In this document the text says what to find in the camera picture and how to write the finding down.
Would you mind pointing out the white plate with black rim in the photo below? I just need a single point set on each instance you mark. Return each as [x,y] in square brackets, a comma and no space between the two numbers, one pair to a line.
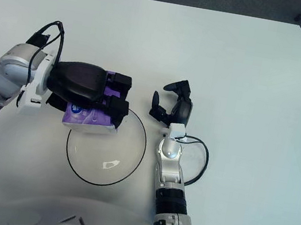
[96,155]

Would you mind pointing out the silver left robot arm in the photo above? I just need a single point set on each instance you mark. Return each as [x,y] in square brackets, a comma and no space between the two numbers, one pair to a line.
[10,64]

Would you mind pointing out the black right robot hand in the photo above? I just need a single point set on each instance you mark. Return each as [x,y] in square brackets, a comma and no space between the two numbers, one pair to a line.
[184,109]

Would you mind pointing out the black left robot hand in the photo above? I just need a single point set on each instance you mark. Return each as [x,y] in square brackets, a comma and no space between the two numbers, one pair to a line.
[80,79]

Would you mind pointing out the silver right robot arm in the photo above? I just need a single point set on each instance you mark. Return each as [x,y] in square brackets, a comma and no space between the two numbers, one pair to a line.
[170,149]

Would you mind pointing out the purple tissue paper pack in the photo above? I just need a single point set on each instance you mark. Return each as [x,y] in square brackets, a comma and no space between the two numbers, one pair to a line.
[88,119]

